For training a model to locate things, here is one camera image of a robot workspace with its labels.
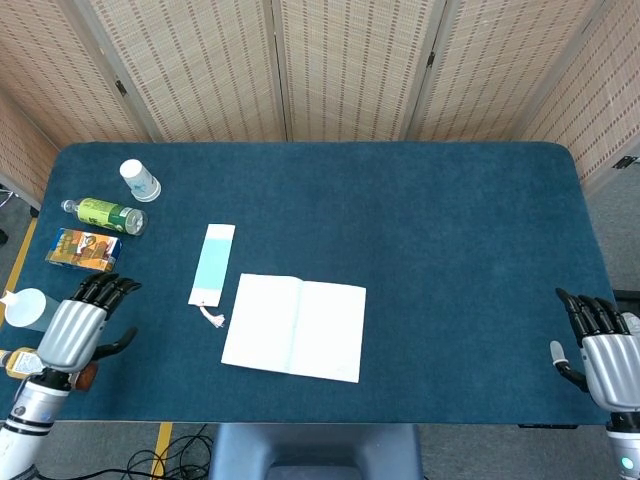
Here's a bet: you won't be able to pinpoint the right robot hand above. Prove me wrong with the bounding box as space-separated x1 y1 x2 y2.
549 288 640 415

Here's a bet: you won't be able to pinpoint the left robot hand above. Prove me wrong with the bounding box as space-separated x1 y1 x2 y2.
37 272 143 375

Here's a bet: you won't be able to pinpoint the teal bookmark with pink tassel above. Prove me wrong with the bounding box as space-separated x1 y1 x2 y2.
187 223 237 330

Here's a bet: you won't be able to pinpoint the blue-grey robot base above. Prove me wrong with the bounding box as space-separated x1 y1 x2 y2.
207 423 426 480

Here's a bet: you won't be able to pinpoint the open white lined notebook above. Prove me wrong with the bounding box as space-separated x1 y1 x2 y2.
220 272 368 385

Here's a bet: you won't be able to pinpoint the light blue white bottle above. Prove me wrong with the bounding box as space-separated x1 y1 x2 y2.
0 287 62 333

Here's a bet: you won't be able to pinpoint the yellow label tea bottle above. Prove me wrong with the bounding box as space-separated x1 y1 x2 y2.
0 346 100 395

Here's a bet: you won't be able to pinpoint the orange and blue carton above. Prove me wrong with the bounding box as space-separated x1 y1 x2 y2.
44 227 123 274

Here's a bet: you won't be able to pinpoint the green label plastic bottle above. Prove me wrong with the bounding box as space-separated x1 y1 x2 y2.
60 197 149 237

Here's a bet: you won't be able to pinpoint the white paper cup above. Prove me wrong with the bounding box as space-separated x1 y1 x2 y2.
118 158 163 203

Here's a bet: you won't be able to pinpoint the dark blue table cloth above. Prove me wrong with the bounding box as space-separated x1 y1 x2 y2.
0 141 621 426

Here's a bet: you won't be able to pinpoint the bamboo folding screen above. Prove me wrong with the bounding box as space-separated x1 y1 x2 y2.
0 0 640 211

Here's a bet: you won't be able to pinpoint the black floor cables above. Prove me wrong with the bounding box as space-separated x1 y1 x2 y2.
82 424 214 480

